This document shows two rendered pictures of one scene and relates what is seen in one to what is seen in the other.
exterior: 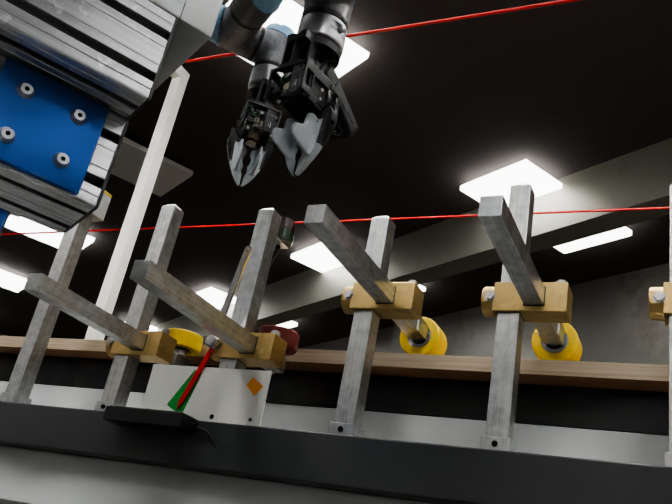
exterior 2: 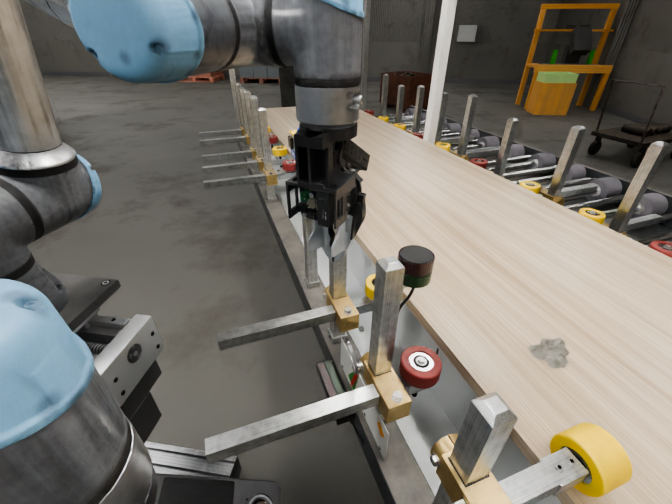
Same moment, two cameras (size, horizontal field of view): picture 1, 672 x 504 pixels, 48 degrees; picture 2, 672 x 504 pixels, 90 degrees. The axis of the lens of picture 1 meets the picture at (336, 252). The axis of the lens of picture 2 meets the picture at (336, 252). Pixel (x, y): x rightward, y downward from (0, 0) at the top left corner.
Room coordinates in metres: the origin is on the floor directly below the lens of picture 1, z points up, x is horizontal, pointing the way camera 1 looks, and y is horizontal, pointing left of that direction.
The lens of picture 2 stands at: (0.97, -0.09, 1.45)
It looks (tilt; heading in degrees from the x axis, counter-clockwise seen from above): 34 degrees down; 41
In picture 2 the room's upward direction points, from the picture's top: straight up
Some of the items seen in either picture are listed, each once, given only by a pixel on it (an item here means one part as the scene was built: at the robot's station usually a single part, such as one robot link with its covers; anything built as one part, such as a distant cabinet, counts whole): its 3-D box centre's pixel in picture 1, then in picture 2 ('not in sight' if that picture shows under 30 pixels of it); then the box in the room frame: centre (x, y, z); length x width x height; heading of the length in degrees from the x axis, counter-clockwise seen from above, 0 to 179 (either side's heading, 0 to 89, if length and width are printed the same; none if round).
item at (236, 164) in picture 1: (239, 158); (319, 239); (1.28, 0.22, 1.19); 0.06 x 0.03 x 0.09; 15
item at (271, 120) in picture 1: (260, 115); (326, 173); (1.28, 0.20, 1.30); 0.09 x 0.08 x 0.12; 15
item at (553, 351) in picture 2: not in sight; (554, 349); (1.61, -0.11, 0.91); 0.09 x 0.07 x 0.02; 161
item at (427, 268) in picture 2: (280, 226); (415, 260); (1.41, 0.12, 1.13); 0.06 x 0.06 x 0.02
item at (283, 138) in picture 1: (286, 143); not in sight; (0.94, 0.10, 1.04); 0.06 x 0.03 x 0.09; 140
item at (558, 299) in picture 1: (526, 302); not in sight; (1.11, -0.31, 0.94); 0.14 x 0.06 x 0.05; 61
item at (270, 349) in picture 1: (247, 350); (384, 382); (1.36, 0.12, 0.84); 0.14 x 0.06 x 0.05; 61
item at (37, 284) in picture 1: (116, 330); (308, 319); (1.39, 0.37, 0.84); 0.44 x 0.03 x 0.04; 151
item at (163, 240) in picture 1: (142, 309); (337, 277); (1.49, 0.36, 0.92); 0.04 x 0.04 x 0.48; 61
